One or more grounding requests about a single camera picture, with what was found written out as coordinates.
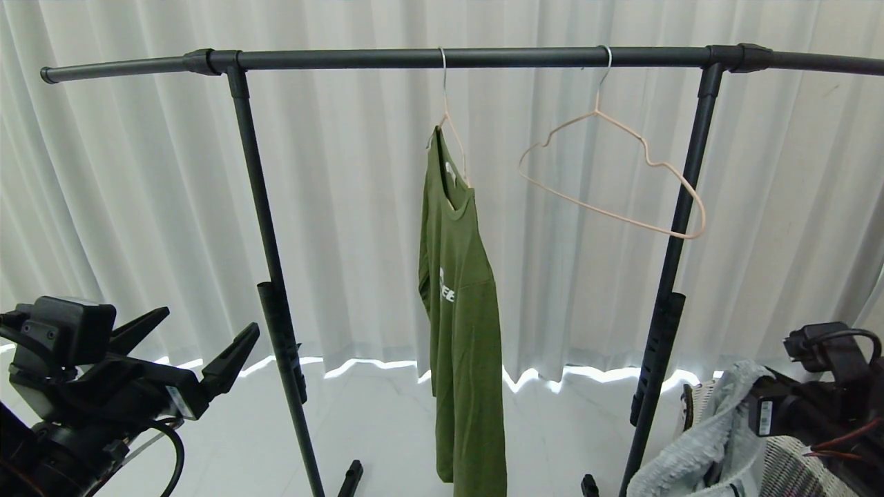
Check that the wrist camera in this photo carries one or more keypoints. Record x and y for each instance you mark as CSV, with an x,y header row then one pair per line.
x,y
822,348
69,331

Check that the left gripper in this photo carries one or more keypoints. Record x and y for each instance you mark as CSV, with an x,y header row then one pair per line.
x,y
131,390

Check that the green printed shirt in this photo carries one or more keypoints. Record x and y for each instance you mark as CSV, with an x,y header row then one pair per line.
x,y
463,331

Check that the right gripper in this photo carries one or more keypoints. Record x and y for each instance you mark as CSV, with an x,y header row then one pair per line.
x,y
794,417

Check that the black clothes rack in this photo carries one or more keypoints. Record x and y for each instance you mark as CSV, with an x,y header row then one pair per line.
x,y
483,57

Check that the white curtain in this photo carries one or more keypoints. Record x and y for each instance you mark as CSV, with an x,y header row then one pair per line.
x,y
345,207

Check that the pale grey garment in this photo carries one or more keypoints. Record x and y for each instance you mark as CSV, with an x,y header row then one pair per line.
x,y
690,455

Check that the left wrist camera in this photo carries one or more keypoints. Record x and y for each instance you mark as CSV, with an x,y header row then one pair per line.
x,y
69,331

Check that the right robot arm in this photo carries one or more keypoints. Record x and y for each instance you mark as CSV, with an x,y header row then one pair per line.
x,y
856,476

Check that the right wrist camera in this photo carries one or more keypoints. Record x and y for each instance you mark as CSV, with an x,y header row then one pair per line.
x,y
822,348

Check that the white laundry basket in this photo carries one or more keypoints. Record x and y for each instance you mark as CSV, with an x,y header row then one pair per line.
x,y
794,476

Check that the pink clothes hanger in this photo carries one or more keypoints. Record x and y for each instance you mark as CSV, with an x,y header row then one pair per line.
x,y
621,216
443,83

